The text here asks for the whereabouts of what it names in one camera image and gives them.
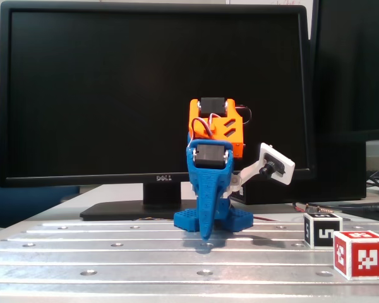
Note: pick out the red cube with white markers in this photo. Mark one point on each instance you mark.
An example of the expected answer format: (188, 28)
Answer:
(357, 268)

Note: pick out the white bracket with small camera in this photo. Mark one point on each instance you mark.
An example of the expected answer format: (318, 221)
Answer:
(287, 170)

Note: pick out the black monitor without logo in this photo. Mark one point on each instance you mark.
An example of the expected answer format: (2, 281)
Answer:
(366, 63)

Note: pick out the slotted aluminium base plate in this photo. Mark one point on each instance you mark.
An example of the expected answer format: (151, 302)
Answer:
(145, 259)

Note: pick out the black cube with white markers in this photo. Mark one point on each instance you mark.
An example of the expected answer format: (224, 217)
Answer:
(333, 240)

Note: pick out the black Dell monitor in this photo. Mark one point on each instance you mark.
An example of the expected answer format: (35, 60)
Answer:
(113, 94)

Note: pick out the blue and orange robot arm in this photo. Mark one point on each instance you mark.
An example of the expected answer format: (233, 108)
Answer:
(238, 126)

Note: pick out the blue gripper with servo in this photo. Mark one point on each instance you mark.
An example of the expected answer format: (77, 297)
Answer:
(209, 181)

